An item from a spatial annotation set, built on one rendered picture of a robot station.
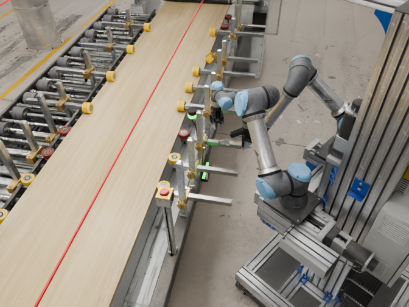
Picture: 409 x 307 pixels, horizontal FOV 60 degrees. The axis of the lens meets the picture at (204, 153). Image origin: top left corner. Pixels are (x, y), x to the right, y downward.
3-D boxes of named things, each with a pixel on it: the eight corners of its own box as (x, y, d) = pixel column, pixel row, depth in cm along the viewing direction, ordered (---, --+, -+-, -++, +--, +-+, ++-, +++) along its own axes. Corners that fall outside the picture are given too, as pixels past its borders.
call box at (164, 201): (174, 198, 175) (173, 187, 169) (170, 209, 170) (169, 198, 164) (160, 196, 176) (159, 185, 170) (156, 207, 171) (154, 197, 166)
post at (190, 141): (196, 189, 245) (193, 136, 211) (195, 193, 242) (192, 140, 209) (191, 188, 245) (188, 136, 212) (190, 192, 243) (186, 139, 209)
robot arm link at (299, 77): (314, 83, 180) (265, 143, 214) (314, 72, 188) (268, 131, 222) (294, 72, 179) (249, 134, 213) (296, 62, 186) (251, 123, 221)
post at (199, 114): (203, 162, 261) (202, 109, 228) (202, 165, 259) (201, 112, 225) (199, 161, 262) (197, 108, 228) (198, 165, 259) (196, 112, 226)
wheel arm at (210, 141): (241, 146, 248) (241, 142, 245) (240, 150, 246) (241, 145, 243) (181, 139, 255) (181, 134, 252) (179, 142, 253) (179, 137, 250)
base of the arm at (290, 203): (313, 198, 186) (317, 186, 179) (296, 215, 179) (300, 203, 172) (289, 184, 194) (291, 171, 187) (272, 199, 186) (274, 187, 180)
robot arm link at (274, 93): (288, 80, 170) (247, 84, 216) (268, 85, 167) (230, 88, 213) (291, 105, 172) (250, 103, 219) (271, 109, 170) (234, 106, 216)
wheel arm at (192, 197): (232, 203, 213) (232, 198, 210) (231, 208, 211) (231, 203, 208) (162, 192, 220) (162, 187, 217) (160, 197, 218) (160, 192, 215)
